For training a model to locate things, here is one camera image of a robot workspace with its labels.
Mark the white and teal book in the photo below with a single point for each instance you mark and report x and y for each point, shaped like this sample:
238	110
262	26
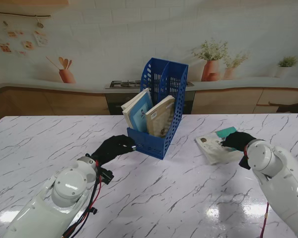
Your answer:
213	148

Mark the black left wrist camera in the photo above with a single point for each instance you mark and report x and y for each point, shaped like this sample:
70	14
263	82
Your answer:
106	175

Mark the blue perforated plastic file holder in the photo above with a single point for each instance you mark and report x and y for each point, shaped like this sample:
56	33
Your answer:
173	74

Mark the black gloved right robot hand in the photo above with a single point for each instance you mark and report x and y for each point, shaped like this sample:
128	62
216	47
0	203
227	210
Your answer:
238	141

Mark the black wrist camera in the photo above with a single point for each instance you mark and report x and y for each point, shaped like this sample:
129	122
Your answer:
244	162
106	175

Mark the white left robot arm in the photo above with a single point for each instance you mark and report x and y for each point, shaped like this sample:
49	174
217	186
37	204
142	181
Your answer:
62	196

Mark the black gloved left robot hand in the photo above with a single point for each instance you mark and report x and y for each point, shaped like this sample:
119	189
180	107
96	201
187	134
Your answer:
111	148

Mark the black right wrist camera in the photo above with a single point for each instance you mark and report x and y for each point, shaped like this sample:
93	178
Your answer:
244	162

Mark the light blue paperback book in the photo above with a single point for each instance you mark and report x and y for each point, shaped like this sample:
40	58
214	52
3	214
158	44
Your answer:
139	116

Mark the white and yellow book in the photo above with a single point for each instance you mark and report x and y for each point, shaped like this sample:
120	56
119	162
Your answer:
131	100

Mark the beige book with barcode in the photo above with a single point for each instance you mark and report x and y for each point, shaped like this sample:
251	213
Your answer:
161	119

